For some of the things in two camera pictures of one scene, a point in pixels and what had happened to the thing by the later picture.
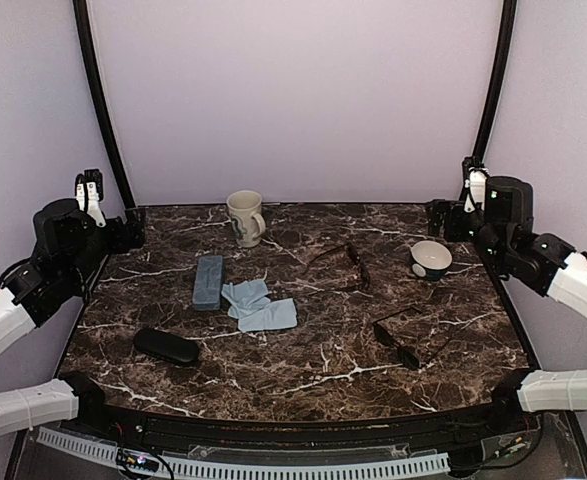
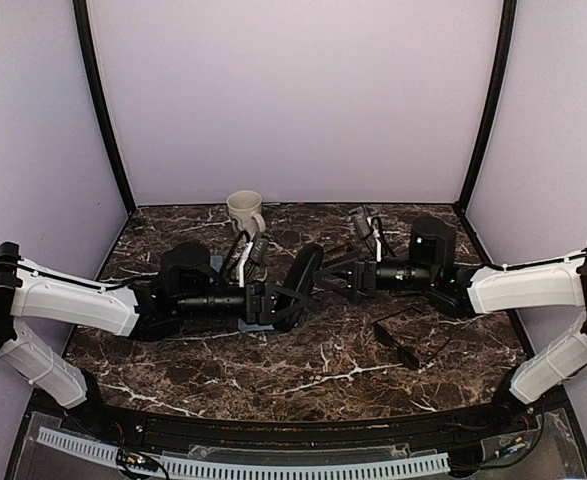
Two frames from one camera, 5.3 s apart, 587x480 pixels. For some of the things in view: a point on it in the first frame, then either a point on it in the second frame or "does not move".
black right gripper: x=437 y=217 -> x=363 y=277
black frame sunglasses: x=405 y=357 does not move
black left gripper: x=136 y=239 -> x=260 y=306
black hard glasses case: x=167 y=345 -> x=297 y=286
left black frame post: x=84 y=25 does not move
